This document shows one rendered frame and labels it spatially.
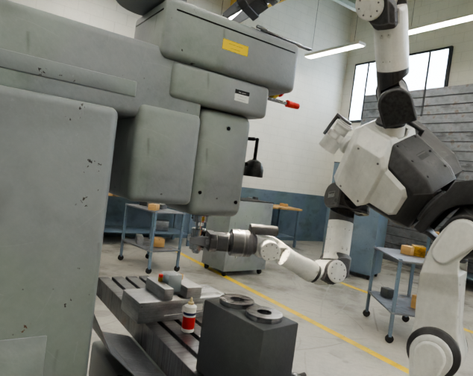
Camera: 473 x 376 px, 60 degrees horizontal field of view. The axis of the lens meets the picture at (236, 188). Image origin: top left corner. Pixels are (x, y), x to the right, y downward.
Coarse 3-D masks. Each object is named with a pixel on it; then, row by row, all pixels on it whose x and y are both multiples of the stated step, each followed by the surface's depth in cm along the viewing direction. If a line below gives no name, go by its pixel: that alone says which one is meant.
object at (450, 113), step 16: (368, 96) 1004; (416, 96) 896; (432, 96) 864; (448, 96) 837; (464, 96) 810; (368, 112) 1000; (416, 112) 893; (432, 112) 863; (448, 112) 834; (464, 112) 806; (432, 128) 860; (448, 128) 831; (464, 128) 805; (448, 144) 828; (464, 144) 802; (464, 160) 797; (464, 176) 796; (400, 240) 897; (416, 240) 864; (432, 240) 838; (384, 256) 926
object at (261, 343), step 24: (216, 312) 103; (240, 312) 100; (264, 312) 100; (216, 336) 102; (240, 336) 96; (264, 336) 91; (288, 336) 96; (216, 360) 101; (240, 360) 95; (264, 360) 91; (288, 360) 97
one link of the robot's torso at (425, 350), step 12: (420, 336) 117; (432, 336) 115; (420, 348) 115; (432, 348) 114; (444, 348) 113; (420, 360) 115; (432, 360) 113; (444, 360) 112; (420, 372) 115; (432, 372) 113; (444, 372) 112
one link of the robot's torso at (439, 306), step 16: (464, 224) 112; (448, 240) 114; (464, 240) 111; (432, 256) 116; (448, 256) 113; (464, 256) 112; (432, 272) 117; (448, 272) 114; (464, 272) 122; (432, 288) 118; (448, 288) 116; (464, 288) 122; (416, 304) 121; (432, 304) 119; (448, 304) 116; (416, 320) 121; (432, 320) 119; (448, 320) 116; (416, 336) 119; (448, 336) 115; (464, 336) 121; (464, 352) 117
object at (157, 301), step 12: (144, 288) 148; (156, 288) 142; (168, 288) 138; (204, 288) 158; (132, 300) 137; (144, 300) 135; (156, 300) 137; (168, 300) 138; (180, 300) 141; (204, 300) 147; (132, 312) 136; (144, 312) 133; (156, 312) 136; (168, 312) 139; (180, 312) 142
